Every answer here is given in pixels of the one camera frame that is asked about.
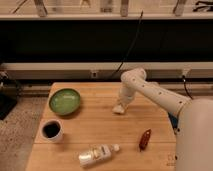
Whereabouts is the white sponge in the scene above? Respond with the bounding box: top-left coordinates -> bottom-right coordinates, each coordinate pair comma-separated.
112,104 -> 127,115

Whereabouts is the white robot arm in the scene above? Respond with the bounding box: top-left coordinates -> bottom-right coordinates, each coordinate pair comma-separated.
113,68 -> 213,171

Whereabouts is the blue connector box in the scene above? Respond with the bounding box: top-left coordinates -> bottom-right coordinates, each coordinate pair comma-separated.
168,113 -> 178,127

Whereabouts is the clear plastic bottle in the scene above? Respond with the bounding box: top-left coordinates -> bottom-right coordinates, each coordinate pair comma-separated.
78,144 -> 120,167

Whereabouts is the dark equipment at left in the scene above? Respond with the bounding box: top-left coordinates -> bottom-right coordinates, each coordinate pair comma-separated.
0,71 -> 21,120

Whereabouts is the black hanging cable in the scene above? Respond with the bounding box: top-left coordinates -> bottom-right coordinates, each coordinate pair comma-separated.
109,9 -> 145,78

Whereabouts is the white wall outlet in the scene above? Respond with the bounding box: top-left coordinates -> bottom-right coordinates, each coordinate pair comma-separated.
91,71 -> 98,79

